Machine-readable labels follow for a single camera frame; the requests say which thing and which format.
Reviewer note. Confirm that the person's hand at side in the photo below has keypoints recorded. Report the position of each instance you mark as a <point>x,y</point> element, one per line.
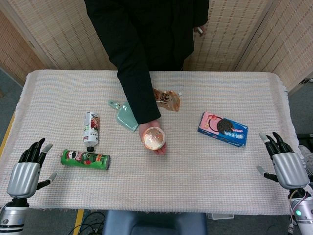
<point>200,30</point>

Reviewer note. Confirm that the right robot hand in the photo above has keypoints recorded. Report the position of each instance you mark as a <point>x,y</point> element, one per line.
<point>289,171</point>

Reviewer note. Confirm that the person's hand holding cup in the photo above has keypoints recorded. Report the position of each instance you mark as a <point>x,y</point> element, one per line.
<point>156,144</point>

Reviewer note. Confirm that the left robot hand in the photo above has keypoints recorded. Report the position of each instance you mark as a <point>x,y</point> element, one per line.
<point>23,177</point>

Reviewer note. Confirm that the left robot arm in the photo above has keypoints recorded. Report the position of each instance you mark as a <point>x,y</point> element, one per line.
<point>12,216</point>

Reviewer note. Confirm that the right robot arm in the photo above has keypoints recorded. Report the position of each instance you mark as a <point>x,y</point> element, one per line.
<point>302,211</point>

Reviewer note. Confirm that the blue and pink cookie box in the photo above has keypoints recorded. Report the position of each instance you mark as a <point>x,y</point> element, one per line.
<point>223,129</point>

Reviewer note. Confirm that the white woven tablecloth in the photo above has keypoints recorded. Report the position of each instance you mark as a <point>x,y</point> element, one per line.
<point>151,151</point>

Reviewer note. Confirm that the mint green pouch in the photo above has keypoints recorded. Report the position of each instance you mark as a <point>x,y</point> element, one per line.
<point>124,117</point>

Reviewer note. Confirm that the woven folding screen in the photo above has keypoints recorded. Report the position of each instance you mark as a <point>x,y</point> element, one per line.
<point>244,34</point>

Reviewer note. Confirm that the person in black clothing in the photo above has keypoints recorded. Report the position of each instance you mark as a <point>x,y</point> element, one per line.
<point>144,49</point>

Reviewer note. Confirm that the green chips can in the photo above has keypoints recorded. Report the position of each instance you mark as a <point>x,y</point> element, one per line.
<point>84,159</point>

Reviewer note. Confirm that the white squeeze bottle black cap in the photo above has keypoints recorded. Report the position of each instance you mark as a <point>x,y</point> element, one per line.
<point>91,131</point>

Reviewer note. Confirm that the blue padded seat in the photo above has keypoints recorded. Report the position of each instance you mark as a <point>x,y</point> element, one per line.
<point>154,222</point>

